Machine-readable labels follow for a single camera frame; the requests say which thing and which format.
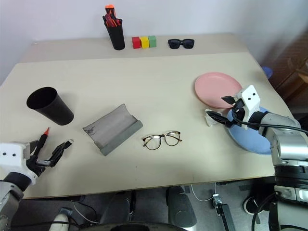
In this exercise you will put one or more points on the tortoiseshell clear eyeglasses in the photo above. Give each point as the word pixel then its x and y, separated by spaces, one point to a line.
pixel 166 136

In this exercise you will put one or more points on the white tissue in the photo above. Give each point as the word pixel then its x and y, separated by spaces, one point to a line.
pixel 209 122

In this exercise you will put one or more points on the brown wooden cabinet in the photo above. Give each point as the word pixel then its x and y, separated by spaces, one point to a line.
pixel 293 67

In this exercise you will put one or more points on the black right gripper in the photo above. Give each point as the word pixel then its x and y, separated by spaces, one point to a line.
pixel 239 107

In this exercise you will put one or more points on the blue round object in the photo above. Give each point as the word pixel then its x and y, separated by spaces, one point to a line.
pixel 267 71

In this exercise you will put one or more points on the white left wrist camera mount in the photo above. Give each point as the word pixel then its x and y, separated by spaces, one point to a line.
pixel 12 154

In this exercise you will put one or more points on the black pen with red tip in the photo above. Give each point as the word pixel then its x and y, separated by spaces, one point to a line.
pixel 43 139

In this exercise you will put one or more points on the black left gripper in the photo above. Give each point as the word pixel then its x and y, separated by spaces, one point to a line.
pixel 33 166

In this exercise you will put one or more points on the empty black cup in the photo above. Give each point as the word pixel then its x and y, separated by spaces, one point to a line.
pixel 51 108

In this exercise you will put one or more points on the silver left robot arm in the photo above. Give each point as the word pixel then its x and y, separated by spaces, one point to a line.
pixel 7 199

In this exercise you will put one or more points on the green cube block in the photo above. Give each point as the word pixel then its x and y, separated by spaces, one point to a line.
pixel 152 41

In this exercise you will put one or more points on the black pen holder cup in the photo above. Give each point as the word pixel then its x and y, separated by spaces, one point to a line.
pixel 116 36

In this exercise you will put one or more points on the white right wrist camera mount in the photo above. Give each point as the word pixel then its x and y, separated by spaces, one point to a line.
pixel 251 98

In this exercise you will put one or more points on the dark rounded shape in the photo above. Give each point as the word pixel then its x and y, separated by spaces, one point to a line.
pixel 118 207
pixel 180 207

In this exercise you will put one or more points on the black sunglasses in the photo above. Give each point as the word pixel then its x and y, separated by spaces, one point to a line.
pixel 174 44

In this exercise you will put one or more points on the yellow cube block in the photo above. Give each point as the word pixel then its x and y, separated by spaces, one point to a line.
pixel 144 42

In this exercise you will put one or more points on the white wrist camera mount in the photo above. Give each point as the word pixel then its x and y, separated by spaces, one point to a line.
pixel 251 98
pixel 12 154

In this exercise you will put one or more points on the pink plate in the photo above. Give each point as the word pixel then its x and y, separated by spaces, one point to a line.
pixel 215 86

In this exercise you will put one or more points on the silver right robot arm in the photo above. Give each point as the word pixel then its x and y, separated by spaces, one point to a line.
pixel 286 142

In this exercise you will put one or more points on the black shoe with white sole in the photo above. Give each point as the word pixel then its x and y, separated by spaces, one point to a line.
pixel 250 205

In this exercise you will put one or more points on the black metal table bracket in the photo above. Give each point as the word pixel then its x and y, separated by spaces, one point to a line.
pixel 223 214

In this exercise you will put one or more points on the red cube block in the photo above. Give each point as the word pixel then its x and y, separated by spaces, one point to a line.
pixel 136 42

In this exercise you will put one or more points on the blue plate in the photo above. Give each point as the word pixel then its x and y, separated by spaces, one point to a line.
pixel 247 142

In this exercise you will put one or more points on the grey open glasses case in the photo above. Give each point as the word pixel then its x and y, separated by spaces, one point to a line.
pixel 113 127

